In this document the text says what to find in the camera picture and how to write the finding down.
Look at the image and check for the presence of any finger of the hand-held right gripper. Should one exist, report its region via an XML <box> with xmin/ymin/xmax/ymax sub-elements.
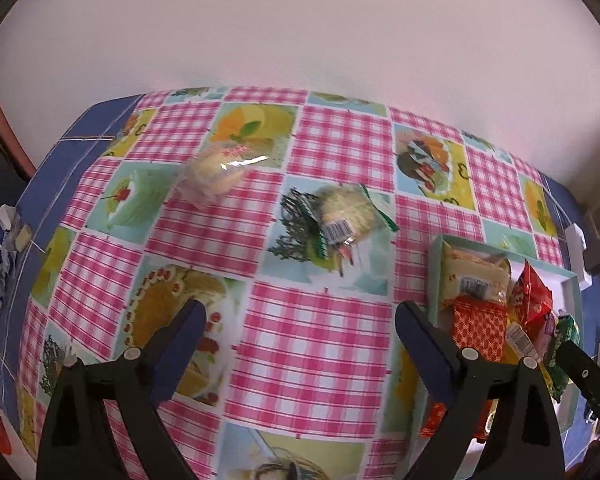
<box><xmin>555</xmin><ymin>340</ymin><xmax>600</xmax><ymax>416</ymax></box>

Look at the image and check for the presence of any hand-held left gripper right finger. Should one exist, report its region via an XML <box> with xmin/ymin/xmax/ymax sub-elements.
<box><xmin>395</xmin><ymin>300</ymin><xmax>566</xmax><ymax>480</ymax></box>

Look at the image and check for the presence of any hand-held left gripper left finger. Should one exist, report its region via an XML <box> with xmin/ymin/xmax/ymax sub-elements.
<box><xmin>35</xmin><ymin>299</ymin><xmax>208</xmax><ymax>480</ymax></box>

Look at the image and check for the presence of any green snack packet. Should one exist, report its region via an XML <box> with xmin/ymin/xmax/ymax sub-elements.
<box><xmin>545</xmin><ymin>312</ymin><xmax>581</xmax><ymax>401</ymax></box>

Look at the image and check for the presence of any white tray with teal rim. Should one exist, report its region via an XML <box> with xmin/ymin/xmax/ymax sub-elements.
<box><xmin>400</xmin><ymin>234</ymin><xmax>581</xmax><ymax>480</ymax></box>

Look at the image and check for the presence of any orange patterned snack packet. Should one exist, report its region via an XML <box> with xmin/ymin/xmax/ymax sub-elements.
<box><xmin>419</xmin><ymin>296</ymin><xmax>508</xmax><ymax>438</ymax></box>

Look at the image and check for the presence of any clear yellow biscuit packet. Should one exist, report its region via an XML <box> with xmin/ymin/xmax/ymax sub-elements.
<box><xmin>440</xmin><ymin>240</ymin><xmax>513</xmax><ymax>311</ymax></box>

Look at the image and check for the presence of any red snack packet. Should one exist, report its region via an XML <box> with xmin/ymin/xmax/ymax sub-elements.
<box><xmin>510</xmin><ymin>259</ymin><xmax>553</xmax><ymax>328</ymax></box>

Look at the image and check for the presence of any pink checked tablecloth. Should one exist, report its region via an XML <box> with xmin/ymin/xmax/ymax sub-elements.
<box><xmin>0</xmin><ymin>86</ymin><xmax>600</xmax><ymax>480</ymax></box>

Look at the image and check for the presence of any white plastic box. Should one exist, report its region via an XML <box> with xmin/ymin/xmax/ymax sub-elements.
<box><xmin>562</xmin><ymin>224</ymin><xmax>593</xmax><ymax>288</ymax></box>

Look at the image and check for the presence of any clear green-trimmed cake packet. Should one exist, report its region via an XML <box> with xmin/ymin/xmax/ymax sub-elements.
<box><xmin>305</xmin><ymin>182</ymin><xmax>398</xmax><ymax>263</ymax></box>

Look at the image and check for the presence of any clear round cake packet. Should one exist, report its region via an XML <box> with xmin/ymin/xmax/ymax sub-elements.
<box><xmin>177</xmin><ymin>142</ymin><xmax>276</xmax><ymax>208</ymax></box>

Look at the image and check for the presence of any brown wooden frame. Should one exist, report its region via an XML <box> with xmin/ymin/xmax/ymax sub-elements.
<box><xmin>0</xmin><ymin>87</ymin><xmax>36</xmax><ymax>181</ymax></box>

